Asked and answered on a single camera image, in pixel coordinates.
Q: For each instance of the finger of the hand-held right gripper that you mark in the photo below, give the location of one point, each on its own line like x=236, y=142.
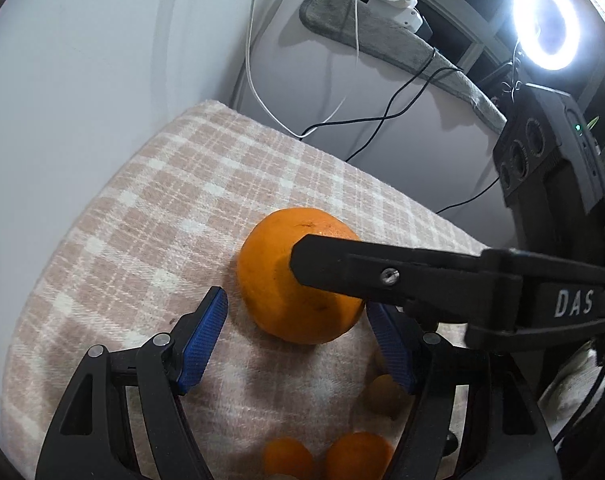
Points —
x=342, y=265

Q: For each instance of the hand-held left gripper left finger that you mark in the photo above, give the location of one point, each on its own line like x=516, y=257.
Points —
x=202, y=340

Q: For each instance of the small orange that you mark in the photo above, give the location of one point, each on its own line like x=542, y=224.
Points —
x=288, y=460
x=357, y=457

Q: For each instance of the pink plaid blanket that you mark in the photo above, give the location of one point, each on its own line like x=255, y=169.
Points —
x=157, y=210

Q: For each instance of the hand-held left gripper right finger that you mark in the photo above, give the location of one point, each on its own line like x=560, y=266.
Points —
x=390, y=347

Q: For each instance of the large orange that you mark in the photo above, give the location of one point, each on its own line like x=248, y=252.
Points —
x=270, y=285

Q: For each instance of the white charger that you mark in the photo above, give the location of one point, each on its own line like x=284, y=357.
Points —
x=407, y=19

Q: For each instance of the grey fuzzy cloth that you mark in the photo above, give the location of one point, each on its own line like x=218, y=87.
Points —
x=362, y=25

